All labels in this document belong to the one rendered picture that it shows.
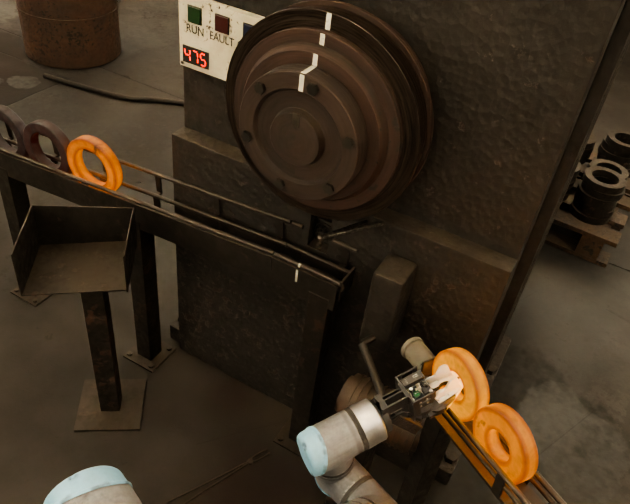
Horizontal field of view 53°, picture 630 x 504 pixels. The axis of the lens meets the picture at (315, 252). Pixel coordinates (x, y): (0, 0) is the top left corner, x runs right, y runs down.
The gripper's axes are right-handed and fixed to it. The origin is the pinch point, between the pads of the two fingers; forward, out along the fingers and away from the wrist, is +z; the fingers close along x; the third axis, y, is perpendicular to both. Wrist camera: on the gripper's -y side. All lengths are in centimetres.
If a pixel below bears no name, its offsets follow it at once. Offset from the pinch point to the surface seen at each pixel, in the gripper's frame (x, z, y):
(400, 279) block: 26.0, 1.1, 6.2
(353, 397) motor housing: 18.0, -18.4, -17.6
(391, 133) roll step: 31, 4, 43
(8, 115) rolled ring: 134, -70, 23
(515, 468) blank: -20.8, -2.3, -1.2
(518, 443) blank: -19.0, -0.8, 4.2
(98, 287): 67, -64, 5
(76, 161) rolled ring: 112, -57, 13
